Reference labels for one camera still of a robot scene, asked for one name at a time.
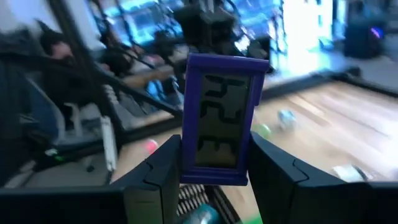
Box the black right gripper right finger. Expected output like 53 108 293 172
248 131 398 224

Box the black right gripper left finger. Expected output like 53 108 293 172
0 134 182 224

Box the white black USB charger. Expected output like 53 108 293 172
331 164 374 183

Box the purple digital clock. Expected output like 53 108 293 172
179 52 270 187

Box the pink USB charger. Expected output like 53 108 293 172
144 139 159 155

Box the green USB charger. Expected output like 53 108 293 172
253 123 272 139

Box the teal white USB charger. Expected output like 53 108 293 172
277 109 297 131

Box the person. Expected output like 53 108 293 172
35 20 103 106

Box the black lit computer tower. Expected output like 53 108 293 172
343 0 386 60

